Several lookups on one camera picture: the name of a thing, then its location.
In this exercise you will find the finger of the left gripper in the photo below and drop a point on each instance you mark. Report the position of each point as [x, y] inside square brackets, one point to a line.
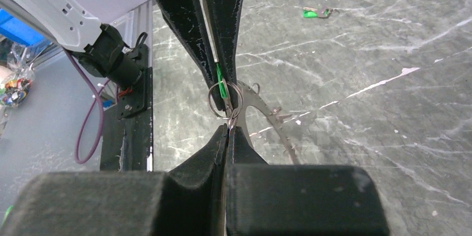
[185, 19]
[224, 24]

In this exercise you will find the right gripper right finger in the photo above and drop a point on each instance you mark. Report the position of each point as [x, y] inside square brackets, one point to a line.
[265, 199]

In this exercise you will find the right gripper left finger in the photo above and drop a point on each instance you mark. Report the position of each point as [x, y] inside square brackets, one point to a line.
[184, 201]

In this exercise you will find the green plastic key tag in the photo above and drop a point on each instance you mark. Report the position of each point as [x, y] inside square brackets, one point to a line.
[222, 89]

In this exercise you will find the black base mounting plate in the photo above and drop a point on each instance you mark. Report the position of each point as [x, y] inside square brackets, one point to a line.
[127, 134]

